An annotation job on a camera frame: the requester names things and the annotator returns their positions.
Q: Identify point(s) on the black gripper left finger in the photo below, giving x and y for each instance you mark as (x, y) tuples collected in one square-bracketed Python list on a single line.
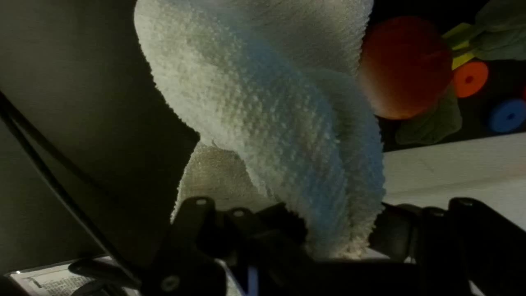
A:
[(192, 257)]

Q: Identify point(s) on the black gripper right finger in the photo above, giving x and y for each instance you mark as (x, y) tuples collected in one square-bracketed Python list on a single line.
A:
[(455, 247)]

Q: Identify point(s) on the white cloth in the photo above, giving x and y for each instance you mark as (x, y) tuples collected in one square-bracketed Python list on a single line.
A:
[(271, 91)]

